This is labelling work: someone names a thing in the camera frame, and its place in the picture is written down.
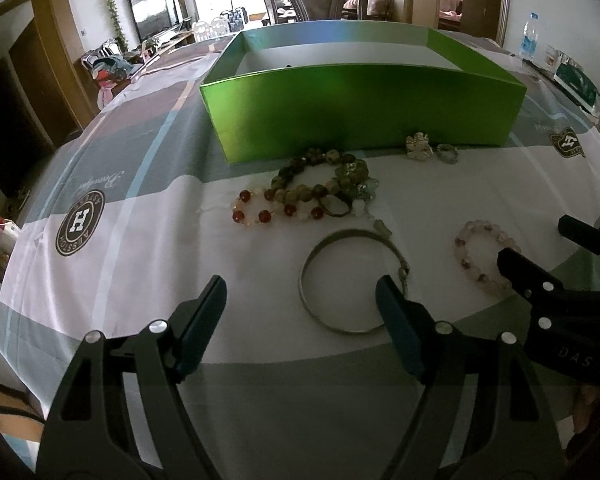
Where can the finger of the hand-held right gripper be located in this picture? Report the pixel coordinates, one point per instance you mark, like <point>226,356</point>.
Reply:
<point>520,267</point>
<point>580,227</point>

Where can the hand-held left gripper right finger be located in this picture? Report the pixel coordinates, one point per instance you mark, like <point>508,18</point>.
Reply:
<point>400,330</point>

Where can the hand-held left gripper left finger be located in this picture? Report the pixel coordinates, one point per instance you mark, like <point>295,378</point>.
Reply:
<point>200,330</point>

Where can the silver bangle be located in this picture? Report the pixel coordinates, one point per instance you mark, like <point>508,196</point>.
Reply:
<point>304,282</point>

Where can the green cardboard box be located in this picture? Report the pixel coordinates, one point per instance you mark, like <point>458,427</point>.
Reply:
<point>360,110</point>

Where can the dark green carton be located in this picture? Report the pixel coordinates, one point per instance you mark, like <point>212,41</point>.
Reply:
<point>577,82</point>

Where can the silver flower brooch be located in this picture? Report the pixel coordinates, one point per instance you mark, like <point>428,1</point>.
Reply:
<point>419,146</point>

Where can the small printed carton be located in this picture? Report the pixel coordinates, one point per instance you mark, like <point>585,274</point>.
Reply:
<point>551,56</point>

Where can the clear water bottle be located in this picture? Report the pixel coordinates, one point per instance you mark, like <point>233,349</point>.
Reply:
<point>529,40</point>

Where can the red and white plastic container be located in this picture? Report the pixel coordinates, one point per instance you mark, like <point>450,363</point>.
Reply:
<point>0,235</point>

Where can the pile of colourful clothes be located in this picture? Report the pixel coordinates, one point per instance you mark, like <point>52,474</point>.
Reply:
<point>107,67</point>

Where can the wooden television cabinet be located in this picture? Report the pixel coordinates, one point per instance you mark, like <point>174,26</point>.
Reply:
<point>180,37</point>

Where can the pack of water bottles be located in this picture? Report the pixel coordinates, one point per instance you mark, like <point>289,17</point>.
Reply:
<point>237,19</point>

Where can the flat screen television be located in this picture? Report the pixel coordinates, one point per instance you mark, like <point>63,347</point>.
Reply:
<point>152,12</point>

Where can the green ivy garland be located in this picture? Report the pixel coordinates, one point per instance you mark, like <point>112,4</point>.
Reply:
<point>111,10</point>

